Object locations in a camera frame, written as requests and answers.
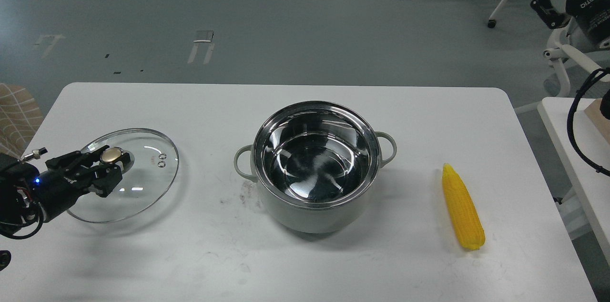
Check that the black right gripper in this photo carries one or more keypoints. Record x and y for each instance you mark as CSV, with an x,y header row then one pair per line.
x,y
592,17

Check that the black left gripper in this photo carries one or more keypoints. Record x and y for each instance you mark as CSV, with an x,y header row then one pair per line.
x,y
57,193

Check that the glass pot lid gold knob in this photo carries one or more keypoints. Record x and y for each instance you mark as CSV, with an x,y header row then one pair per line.
x,y
155,164

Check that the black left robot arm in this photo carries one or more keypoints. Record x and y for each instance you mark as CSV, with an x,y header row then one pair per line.
x,y
29,198

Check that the yellow corn cob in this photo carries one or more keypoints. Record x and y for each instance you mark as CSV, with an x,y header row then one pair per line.
x,y
462,211

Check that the grey-green steel cooking pot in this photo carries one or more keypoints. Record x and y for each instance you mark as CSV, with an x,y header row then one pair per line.
x,y
314,164

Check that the beige checkered cushion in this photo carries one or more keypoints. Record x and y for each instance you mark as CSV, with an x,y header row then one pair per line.
x,y
20,118

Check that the wooden block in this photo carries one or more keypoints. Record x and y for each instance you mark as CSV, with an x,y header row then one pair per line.
x,y
601,123

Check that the white side table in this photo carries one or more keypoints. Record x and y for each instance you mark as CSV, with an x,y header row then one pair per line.
x,y
591,188

